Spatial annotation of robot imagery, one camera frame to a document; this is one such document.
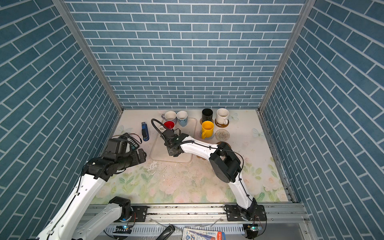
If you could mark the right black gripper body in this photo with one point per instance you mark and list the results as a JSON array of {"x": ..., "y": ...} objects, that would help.
[{"x": 170, "y": 150}]

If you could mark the brown cork round coaster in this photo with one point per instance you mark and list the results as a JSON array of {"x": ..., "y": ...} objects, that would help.
[{"x": 224, "y": 143}]

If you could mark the black calculator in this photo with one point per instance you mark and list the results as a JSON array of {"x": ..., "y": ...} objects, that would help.
[{"x": 133, "y": 143}]

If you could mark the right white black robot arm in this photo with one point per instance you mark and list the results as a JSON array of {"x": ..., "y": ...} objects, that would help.
[{"x": 226, "y": 166}]

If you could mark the white mug grey handle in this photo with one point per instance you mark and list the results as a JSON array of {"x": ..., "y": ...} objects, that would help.
[{"x": 170, "y": 116}]

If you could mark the beige serving tray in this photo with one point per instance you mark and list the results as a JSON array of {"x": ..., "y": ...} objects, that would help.
[{"x": 160, "y": 153}]

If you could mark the light blue floral mug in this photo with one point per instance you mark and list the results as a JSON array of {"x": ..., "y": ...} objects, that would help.
[{"x": 182, "y": 117}]

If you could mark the yellow mug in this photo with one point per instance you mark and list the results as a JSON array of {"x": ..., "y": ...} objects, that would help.
[{"x": 207, "y": 129}]

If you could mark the dark brown wooden coaster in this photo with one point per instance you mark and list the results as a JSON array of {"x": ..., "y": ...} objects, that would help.
[{"x": 221, "y": 125}]

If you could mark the blue white printed package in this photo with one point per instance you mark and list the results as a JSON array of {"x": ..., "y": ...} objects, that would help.
[{"x": 194, "y": 234}]

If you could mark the aluminium front rail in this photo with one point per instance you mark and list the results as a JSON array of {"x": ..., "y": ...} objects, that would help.
[{"x": 200, "y": 214}]

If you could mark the red inside mug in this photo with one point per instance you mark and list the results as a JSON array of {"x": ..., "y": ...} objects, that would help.
[{"x": 169, "y": 125}]

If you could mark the black handheld device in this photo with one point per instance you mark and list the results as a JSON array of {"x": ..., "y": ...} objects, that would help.
[{"x": 166, "y": 233}]

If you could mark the white speckled mug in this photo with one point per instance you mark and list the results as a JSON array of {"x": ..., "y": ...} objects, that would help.
[{"x": 222, "y": 115}]

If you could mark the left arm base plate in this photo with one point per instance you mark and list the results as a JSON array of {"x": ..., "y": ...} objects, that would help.
[{"x": 139, "y": 213}]

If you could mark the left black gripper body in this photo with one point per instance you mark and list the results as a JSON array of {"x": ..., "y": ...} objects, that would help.
[{"x": 130, "y": 159}]

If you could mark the black mug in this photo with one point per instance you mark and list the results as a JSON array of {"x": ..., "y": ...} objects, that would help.
[{"x": 207, "y": 115}]

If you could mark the blue grey woven coaster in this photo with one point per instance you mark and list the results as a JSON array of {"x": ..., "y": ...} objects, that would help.
[{"x": 206, "y": 138}]

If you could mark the blue stapler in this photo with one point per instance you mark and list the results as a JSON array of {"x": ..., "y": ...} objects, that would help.
[{"x": 145, "y": 132}]

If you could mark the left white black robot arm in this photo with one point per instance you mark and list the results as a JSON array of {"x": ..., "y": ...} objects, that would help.
[{"x": 64, "y": 224}]

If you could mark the green circuit board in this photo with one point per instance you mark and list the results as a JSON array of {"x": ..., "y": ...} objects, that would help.
[{"x": 125, "y": 229}]

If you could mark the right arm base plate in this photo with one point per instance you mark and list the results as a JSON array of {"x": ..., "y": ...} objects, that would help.
[{"x": 254, "y": 213}]

